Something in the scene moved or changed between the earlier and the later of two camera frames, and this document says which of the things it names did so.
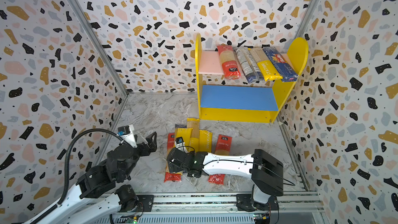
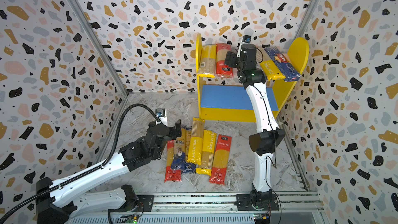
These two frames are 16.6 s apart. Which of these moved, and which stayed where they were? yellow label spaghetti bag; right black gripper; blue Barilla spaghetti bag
Moved: right black gripper; yellow label spaghetti bag
Stayed: blue Barilla spaghetti bag
